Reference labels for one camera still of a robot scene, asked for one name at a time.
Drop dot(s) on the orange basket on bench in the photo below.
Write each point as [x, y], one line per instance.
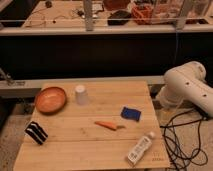
[141, 15]

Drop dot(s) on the orange wooden bowl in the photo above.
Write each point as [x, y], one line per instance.
[50, 100]

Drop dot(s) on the grey metal post right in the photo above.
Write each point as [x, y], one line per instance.
[182, 17]

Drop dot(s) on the blue sponge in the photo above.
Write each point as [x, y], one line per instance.
[131, 114]

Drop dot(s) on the grey metal post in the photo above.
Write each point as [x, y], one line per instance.
[182, 17]
[87, 4]

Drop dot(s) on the black pouch on bench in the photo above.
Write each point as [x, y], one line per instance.
[119, 17]

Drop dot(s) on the orange carrot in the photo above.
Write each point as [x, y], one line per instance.
[109, 125]

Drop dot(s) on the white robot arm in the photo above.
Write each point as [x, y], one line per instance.
[187, 82]

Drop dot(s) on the metal clamp at left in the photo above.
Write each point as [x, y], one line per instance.
[9, 80]

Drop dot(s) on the black white striped eraser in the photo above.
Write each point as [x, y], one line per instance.
[36, 132]

